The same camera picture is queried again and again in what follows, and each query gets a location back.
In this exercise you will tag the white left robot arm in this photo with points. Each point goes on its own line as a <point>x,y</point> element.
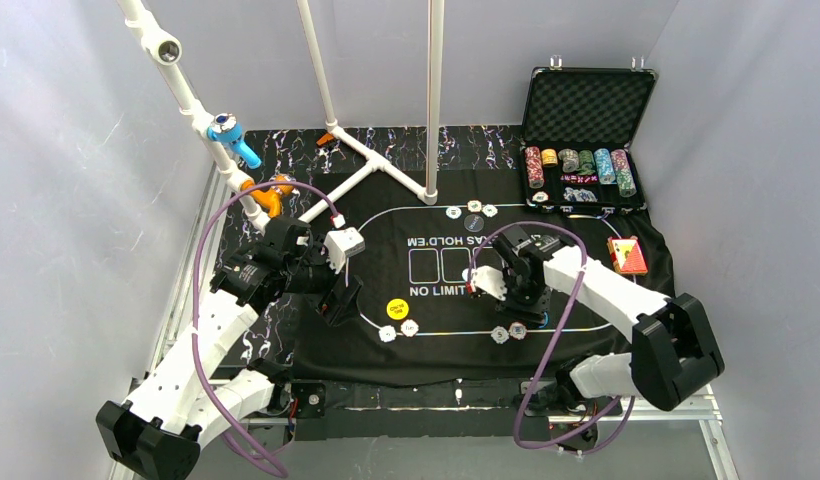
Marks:
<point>159,430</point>

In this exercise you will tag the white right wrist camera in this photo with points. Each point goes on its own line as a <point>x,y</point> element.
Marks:
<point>487,280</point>

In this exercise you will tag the pink poker chip stack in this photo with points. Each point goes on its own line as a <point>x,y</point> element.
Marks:
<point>623,173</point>

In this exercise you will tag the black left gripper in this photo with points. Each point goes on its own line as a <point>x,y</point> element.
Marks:
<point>336,295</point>

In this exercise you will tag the playing card deck box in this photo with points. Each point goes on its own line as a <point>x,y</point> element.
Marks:
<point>627,256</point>

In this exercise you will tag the black poker chip case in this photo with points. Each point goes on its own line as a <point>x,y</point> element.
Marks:
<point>583,108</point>

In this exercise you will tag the yellow big blind button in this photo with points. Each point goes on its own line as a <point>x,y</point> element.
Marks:
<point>397,309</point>

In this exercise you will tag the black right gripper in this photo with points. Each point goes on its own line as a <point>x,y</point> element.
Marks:
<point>516,291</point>

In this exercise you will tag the light blue chip stack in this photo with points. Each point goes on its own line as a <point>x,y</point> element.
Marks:
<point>604,166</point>

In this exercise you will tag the clear dealer button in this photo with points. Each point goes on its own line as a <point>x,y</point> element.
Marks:
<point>474,223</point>

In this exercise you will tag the grey poker chip stack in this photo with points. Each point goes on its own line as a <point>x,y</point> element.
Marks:
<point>569,160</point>

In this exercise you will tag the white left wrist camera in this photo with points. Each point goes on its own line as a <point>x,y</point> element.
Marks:
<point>341,245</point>

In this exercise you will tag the green poker chip stack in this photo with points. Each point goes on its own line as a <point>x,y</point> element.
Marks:
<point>587,165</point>

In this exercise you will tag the black poker table mat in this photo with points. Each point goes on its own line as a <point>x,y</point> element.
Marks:
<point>415,252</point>

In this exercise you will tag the blue plastic faucet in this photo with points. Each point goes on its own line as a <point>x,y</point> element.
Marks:
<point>226,130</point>

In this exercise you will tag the orange plastic faucet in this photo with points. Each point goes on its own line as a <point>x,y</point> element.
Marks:
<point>272,198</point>

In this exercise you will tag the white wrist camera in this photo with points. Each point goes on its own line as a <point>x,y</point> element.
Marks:
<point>341,245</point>
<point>487,280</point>

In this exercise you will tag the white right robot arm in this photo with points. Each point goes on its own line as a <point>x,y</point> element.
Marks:
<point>673,350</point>

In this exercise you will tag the red poker chip stack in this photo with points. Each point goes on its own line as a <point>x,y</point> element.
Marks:
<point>534,167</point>

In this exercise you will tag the yellow poker chip stack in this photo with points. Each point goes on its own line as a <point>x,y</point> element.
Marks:
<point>549,157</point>

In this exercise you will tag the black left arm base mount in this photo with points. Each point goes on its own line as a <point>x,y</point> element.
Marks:
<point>296,408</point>

